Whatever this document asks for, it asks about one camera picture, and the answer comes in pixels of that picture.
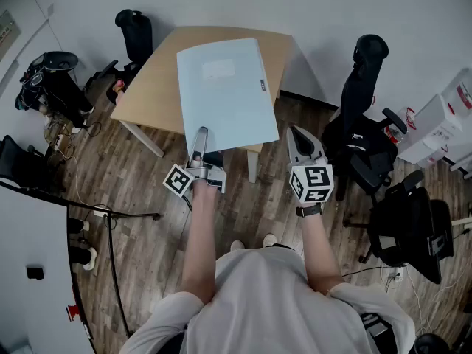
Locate person's white shirt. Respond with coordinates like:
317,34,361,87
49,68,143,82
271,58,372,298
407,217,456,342
119,247,416,354

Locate white desk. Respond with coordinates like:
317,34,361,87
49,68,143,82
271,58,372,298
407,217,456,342
0,188,99,354

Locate black backpack white logo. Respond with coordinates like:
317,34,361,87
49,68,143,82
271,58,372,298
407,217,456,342
324,114,399,184

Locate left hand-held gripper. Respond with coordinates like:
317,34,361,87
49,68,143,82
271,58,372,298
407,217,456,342
163,126,228,198

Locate person's right forearm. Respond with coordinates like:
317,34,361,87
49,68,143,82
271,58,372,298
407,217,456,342
296,203,346,296

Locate person's left forearm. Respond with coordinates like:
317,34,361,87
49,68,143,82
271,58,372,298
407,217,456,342
179,178,222,304

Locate black wristwatch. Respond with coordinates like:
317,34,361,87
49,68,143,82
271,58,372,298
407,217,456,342
296,203,324,218

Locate person's black trousers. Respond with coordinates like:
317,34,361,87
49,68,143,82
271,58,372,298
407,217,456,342
160,330,189,354

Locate wall sign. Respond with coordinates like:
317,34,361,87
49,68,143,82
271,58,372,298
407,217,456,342
0,9,22,60

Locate black stand legs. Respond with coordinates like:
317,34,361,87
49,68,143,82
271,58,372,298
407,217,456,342
66,197,162,339

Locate black office chair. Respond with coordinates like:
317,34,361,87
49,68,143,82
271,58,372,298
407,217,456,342
0,134,63,193
321,34,409,228
359,170,455,285
83,8,154,105

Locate wooden table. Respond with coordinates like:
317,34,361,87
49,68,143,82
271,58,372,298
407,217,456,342
109,26,296,184

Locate white floor cable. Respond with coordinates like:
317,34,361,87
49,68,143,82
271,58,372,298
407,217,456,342
63,152,86,207

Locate black grey harness strap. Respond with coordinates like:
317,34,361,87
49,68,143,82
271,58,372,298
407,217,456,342
359,311,392,346

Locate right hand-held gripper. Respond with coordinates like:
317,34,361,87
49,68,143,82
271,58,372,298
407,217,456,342
286,125,335,204

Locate white cardboard box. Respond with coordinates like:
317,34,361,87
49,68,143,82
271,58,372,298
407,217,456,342
397,94,464,165

